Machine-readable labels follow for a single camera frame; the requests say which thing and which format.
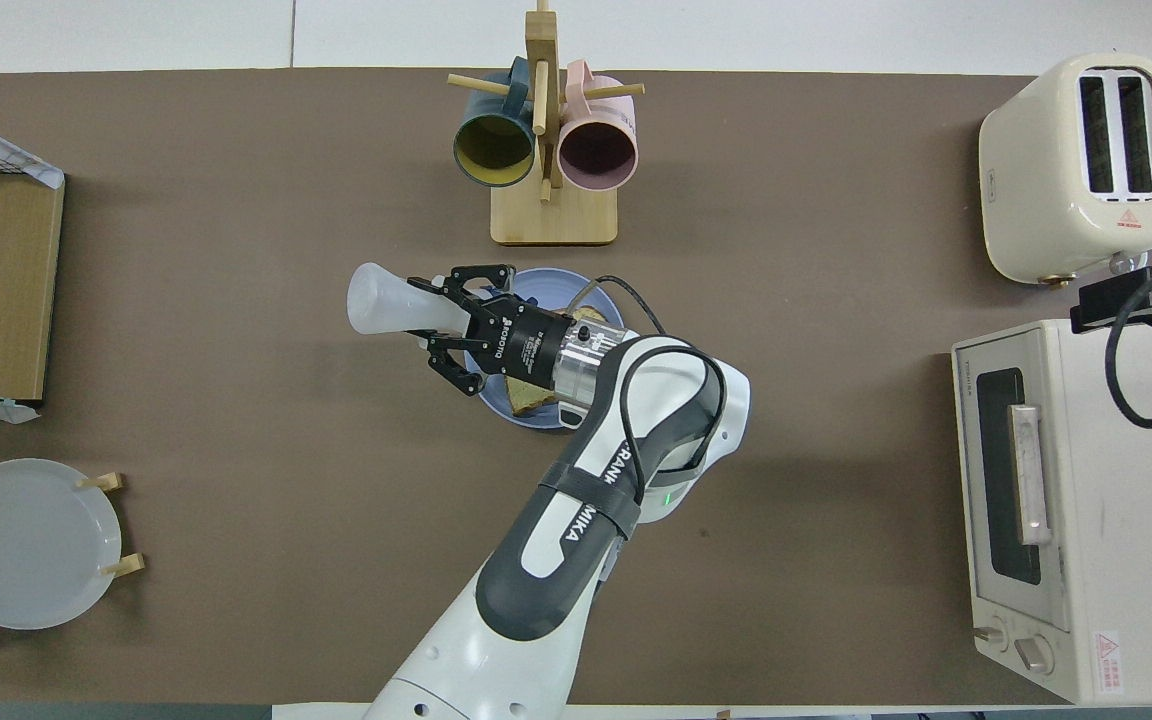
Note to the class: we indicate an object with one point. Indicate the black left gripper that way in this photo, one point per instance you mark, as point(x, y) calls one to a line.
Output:
point(516, 340)

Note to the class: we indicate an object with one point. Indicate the clear squeeze bottle blue cap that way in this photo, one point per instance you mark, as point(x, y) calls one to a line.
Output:
point(381, 300)

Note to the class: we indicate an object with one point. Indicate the toasted bread slice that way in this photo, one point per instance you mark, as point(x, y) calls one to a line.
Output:
point(528, 398)

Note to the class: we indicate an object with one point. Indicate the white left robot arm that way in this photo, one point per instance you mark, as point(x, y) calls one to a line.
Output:
point(536, 600)

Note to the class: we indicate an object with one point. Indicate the blue round plate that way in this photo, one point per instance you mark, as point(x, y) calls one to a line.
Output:
point(546, 285)

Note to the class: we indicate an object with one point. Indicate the wooden plate rack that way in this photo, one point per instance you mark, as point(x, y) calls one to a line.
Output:
point(126, 566)

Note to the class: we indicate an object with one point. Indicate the grey plate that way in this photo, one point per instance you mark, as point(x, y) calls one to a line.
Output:
point(26, 545)

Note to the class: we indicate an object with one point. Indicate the wooden mug tree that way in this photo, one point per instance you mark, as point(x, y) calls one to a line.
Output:
point(554, 215)

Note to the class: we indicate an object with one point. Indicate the cream two-slot toaster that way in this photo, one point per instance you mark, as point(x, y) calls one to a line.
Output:
point(1031, 180)

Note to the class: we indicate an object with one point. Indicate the dark teal mug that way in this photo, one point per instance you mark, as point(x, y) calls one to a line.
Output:
point(493, 150)

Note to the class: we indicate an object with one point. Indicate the pink mug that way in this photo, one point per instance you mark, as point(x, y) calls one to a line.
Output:
point(596, 155)

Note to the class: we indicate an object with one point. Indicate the white toaster oven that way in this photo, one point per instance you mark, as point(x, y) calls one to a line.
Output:
point(1126, 540)

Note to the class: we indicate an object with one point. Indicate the brown table mat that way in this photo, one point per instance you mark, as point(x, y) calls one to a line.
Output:
point(836, 480)

